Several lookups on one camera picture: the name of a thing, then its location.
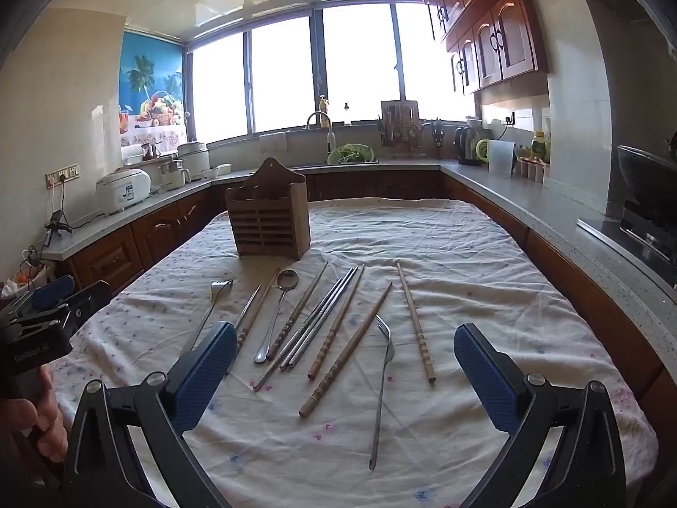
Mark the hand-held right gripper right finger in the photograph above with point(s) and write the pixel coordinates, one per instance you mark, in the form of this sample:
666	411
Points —
486	381

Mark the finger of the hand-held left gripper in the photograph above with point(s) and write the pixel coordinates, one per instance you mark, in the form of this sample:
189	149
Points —
53	291
90	301

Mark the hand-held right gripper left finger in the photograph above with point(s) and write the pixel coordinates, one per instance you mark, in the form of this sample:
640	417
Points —
209	370

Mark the wooden chopstick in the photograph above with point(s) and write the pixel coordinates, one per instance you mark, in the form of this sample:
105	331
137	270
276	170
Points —
259	309
338	320
296	311
346	349
415	323

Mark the silver fork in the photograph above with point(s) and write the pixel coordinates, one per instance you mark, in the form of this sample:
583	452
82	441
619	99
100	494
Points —
221	288
386	352

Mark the wooden utensil holder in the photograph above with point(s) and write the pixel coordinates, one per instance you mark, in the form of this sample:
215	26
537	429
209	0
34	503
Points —
267	217

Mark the person's left hand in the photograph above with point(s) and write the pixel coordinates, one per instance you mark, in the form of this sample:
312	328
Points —
31	418

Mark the silver metal chopstick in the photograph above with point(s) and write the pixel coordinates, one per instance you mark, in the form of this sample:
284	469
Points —
287	349
312	331
248	304
322	325

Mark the wooden base cabinets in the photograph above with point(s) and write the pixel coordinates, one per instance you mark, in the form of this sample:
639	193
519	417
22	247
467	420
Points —
158	227

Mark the white rice cooker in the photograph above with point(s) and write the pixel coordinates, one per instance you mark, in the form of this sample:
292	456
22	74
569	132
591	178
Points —
124	190

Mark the white floral tablecloth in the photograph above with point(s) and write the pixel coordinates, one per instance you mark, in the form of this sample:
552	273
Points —
449	254

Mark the small white electric pot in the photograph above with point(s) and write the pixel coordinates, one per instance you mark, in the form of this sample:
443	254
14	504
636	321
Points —
172	174

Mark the large white cooking pot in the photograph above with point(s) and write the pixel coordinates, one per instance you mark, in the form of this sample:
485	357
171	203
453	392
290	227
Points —
193	161

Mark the grey kitchen countertop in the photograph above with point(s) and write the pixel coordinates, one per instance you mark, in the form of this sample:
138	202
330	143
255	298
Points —
555	206

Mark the group of condiment bottles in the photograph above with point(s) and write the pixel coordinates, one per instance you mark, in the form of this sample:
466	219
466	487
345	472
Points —
531	171

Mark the black gas stove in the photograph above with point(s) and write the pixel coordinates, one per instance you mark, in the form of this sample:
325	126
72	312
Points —
645	233

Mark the translucent plastic pitcher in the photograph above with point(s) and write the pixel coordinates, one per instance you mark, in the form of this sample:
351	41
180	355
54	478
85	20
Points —
501	157

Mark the green mug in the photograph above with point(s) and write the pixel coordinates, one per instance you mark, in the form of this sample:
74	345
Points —
482	151

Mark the steel electric kettle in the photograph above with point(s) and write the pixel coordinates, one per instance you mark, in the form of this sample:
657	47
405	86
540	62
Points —
466	145

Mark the white dish cloth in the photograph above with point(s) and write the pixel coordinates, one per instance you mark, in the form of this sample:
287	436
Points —
273	143

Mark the yellow oil bottle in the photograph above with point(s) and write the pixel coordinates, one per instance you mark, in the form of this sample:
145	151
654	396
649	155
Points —
538	145

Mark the scissors and tool holder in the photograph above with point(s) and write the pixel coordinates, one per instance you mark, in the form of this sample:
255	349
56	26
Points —
436	135

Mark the green colander with vegetables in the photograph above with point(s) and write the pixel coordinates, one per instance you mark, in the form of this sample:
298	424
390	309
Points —
349	153

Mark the small white bowl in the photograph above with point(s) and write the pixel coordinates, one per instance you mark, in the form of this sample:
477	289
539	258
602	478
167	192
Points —
473	121

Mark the black wok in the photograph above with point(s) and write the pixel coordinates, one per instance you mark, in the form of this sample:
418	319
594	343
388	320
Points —
645	169

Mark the chrome kitchen faucet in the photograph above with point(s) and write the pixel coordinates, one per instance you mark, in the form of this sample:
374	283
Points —
317	115

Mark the yellow soap bottle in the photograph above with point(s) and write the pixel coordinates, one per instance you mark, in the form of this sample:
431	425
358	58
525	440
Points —
323	116

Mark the dish drying rack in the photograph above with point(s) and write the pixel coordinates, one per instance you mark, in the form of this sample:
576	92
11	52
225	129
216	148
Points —
399	116

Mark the large kitchen window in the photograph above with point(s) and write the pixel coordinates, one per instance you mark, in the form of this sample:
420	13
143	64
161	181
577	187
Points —
285	74

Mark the wooden upper cabinets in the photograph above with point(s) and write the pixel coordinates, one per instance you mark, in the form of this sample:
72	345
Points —
502	37

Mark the white wall outlet strip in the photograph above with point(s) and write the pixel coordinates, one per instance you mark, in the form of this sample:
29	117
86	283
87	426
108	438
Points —
62	174

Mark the tropical fruit wall poster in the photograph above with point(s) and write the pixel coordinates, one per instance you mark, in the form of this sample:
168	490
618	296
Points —
148	79

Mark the white wall outlet with plug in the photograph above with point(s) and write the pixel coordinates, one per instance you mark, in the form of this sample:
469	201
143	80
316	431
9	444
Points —
509	118

